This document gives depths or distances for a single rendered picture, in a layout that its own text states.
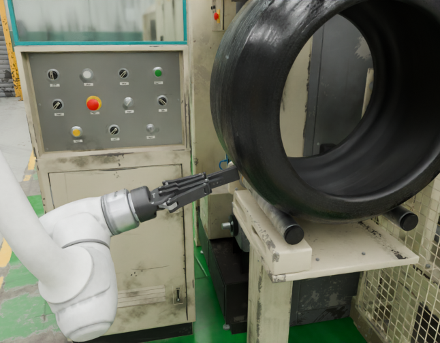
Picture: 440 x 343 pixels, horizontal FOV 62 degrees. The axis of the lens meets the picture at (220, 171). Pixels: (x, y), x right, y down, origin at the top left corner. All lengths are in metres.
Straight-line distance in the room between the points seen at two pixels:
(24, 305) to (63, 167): 1.01
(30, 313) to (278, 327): 1.26
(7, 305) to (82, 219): 1.54
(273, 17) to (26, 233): 0.53
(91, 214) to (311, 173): 0.60
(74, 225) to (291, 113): 0.67
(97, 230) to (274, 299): 0.79
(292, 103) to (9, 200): 0.78
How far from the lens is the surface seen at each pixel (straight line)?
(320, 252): 0.95
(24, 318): 2.17
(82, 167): 1.42
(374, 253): 0.99
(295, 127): 1.13
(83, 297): 0.70
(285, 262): 0.84
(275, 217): 0.85
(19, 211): 0.63
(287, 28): 0.69
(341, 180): 1.08
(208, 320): 1.94
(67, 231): 0.79
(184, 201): 0.77
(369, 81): 1.36
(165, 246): 1.55
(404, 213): 0.94
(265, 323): 1.46
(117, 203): 0.79
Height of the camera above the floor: 1.30
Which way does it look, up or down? 20 degrees down
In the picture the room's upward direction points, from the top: straight up
